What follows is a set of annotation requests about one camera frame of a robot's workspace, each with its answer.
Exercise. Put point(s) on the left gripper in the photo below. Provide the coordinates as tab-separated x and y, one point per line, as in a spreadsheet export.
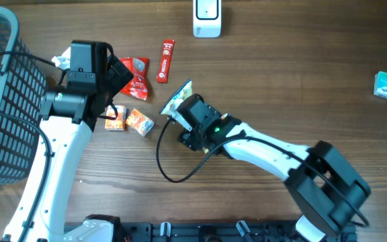
118	81

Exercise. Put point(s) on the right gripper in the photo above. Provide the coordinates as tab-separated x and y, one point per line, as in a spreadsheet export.
191	138

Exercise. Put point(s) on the red crinkled snack packet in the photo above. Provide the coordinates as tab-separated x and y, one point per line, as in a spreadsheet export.
137	86

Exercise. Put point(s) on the yellow snack bag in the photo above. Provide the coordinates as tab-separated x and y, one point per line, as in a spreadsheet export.
177	98

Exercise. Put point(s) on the orange juice carton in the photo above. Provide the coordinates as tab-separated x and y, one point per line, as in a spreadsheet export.
119	123

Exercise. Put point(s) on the small orange snack packet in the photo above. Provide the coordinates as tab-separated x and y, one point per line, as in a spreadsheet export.
139	122

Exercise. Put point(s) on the red coffee stick sachet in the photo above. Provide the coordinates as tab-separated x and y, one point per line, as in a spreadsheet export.
167	51

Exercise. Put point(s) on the teal white small box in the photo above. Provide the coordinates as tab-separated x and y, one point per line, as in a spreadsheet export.
380	84

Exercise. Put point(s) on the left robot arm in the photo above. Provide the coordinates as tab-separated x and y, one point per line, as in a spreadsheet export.
68	117

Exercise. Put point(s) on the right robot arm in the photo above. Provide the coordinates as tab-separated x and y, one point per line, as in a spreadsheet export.
327	189

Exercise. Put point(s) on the white barcode scanner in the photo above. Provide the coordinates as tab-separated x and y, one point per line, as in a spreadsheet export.
207	18

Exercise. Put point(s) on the grey plastic shopping basket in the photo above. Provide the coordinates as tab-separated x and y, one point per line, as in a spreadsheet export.
22	84

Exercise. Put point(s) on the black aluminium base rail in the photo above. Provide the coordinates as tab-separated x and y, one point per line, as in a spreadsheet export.
267	231

